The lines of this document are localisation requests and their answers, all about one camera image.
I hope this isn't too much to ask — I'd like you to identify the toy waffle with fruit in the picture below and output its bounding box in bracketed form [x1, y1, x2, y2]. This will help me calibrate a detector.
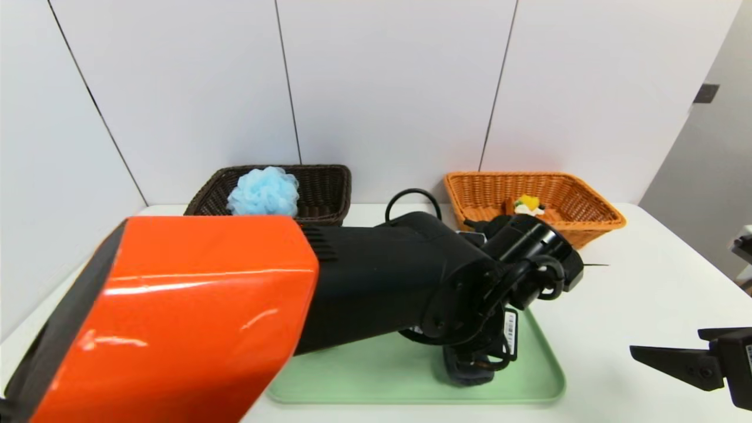
[503, 195, 548, 218]

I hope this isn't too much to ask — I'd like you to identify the blue mesh bath loofah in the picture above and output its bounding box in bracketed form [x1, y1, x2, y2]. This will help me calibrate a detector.
[227, 167, 300, 218]

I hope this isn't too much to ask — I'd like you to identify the light green plastic tray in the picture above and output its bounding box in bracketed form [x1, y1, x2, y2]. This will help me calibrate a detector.
[267, 308, 566, 405]

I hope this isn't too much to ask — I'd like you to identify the dark brown wicker basket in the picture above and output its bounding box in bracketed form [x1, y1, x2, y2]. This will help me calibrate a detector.
[184, 164, 352, 227]

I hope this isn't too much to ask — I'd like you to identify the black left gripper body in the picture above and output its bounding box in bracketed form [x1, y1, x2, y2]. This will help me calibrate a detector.
[499, 307, 519, 361]

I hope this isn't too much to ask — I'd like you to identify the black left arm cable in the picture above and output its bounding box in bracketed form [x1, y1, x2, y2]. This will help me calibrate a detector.
[385, 189, 442, 224]

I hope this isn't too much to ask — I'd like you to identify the dark grey towel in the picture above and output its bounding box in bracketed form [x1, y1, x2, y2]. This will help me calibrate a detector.
[444, 347, 497, 387]

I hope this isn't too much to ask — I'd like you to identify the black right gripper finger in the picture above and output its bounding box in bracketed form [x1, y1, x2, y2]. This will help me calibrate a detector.
[629, 345, 725, 392]
[697, 327, 752, 341]

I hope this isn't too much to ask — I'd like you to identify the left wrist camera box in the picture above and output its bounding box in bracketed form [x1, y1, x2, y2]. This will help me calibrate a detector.
[501, 308, 521, 359]

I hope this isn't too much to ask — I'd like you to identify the orange wicker basket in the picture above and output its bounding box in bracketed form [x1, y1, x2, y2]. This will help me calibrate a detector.
[444, 172, 626, 250]

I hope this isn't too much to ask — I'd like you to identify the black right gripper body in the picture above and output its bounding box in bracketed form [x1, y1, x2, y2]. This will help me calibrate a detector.
[709, 335, 752, 411]

